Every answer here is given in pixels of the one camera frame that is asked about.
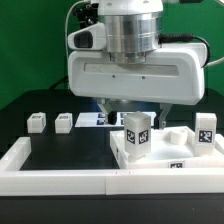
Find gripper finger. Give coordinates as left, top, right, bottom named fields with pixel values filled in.
left=154, top=103, right=172, bottom=130
left=97, top=99, right=117, bottom=125

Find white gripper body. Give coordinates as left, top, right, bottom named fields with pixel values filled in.
left=68, top=43, right=207, bottom=105

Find white square table top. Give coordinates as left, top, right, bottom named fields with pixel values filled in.
left=110, top=126, right=224, bottom=169

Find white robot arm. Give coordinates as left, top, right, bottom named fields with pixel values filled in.
left=67, top=0, right=210, bottom=124

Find white sheet with markers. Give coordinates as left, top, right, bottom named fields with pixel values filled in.
left=74, top=111, right=158, bottom=128

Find white U-shaped obstacle fence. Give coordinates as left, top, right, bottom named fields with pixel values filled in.
left=0, top=137, right=224, bottom=196

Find black cables at base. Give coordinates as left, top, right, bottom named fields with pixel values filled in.
left=49, top=76, right=69, bottom=90

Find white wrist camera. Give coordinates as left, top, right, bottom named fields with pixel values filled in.
left=68, top=23, right=107, bottom=51

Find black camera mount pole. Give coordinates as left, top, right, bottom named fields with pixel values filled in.
left=72, top=3, right=98, bottom=29

